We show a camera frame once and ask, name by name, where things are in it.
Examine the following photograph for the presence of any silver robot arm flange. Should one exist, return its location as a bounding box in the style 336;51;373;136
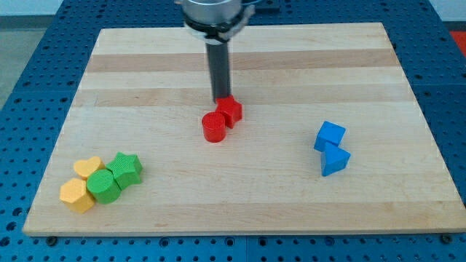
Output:
181;0;256;45

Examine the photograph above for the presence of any red star block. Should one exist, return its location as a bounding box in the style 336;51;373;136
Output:
216;95;242;129

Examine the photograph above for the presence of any green star block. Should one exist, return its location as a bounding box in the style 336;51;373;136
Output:
106;152;143;191

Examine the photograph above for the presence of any red cylinder block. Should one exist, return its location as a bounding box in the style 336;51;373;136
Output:
201;111;226;143

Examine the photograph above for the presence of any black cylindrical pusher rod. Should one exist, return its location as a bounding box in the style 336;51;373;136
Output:
206;43;232;103

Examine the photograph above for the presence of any light wooden board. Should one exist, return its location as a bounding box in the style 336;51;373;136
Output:
23;23;465;237

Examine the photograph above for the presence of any blue cube block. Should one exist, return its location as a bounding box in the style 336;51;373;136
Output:
314;121;346;152

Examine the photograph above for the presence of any blue triangle block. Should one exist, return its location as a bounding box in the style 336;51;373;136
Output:
320;143;351;177

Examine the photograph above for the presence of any green cylinder block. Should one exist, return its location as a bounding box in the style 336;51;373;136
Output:
87;170;121;205

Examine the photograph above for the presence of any yellow heart block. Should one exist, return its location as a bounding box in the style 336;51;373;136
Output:
73;156;106;180

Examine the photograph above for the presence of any yellow hexagon block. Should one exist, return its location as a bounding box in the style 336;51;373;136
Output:
59;178;95;214

